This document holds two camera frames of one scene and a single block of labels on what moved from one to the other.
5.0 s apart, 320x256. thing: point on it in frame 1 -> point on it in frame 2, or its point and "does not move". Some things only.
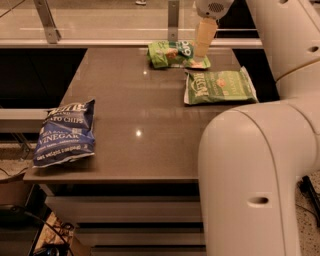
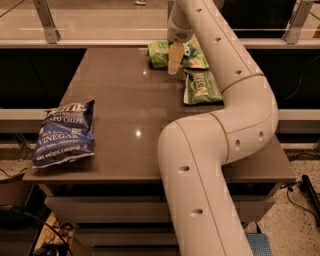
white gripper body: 213,9 -> 179,33
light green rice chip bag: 174,53 does not move
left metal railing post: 43,10 does not move
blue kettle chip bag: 66,133 does not move
